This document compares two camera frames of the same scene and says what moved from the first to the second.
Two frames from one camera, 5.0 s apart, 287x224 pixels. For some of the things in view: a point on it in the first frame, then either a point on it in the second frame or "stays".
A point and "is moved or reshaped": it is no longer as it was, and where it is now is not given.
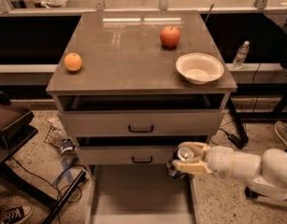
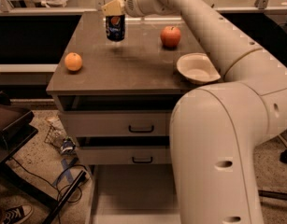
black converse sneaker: x=16 y=214 stays
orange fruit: x=73 y=62 stays
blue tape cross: x=66 y=167 stays
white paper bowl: x=199 y=68 stays
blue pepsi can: x=182 y=154 is moved or reshaped
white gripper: x=220 y=161 → x=132 y=2
